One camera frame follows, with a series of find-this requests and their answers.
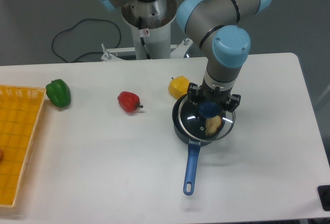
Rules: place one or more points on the glass pot lid blue knob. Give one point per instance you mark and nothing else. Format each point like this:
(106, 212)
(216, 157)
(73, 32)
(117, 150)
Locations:
(199, 128)

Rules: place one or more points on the black corner object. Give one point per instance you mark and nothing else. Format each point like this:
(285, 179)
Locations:
(324, 191)

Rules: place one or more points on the red bell pepper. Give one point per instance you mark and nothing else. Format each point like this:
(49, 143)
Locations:
(129, 102)

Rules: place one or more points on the yellow wicker basket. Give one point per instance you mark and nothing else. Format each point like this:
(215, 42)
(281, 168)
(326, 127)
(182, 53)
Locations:
(20, 111)

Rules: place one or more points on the green bell pepper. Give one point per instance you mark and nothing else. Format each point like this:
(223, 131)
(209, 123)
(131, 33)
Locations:
(59, 93)

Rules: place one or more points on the beige potato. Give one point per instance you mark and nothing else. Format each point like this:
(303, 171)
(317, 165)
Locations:
(212, 125)

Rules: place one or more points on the yellow bell pepper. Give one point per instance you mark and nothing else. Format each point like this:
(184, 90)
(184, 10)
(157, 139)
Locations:
(178, 86)

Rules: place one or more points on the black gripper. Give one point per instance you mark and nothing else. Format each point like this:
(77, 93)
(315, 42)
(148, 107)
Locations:
(228, 101)

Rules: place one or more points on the dark blue saucepan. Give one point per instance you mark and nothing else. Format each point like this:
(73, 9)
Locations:
(193, 154)

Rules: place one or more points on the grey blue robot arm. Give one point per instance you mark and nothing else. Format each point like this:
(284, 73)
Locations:
(212, 26)

